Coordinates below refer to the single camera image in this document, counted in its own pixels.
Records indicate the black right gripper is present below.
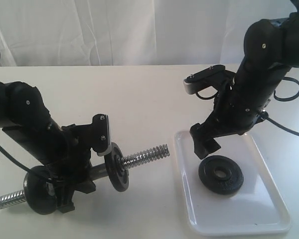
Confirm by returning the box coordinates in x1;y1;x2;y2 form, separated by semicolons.
190;86;268;160

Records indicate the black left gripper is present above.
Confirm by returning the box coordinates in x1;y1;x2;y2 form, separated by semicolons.
50;124;96;214

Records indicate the black weight plate with collar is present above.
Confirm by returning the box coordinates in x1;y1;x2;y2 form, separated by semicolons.
23;165;56;215

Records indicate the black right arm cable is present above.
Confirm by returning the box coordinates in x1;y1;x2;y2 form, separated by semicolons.
260;76;299;137

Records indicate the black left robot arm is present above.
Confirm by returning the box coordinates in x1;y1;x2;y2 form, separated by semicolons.
0;81;96;215

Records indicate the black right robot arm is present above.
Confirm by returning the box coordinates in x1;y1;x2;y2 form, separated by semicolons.
184;12;299;159

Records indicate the chrome threaded dumbbell bar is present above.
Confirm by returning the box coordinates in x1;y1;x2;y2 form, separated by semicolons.
0;144;169;210

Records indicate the white backdrop curtain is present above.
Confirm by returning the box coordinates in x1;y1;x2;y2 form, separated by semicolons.
0;0;295;66

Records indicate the white plastic tray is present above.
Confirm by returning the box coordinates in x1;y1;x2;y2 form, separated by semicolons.
174;130;291;237

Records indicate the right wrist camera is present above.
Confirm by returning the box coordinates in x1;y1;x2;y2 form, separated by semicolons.
183;65;225;95

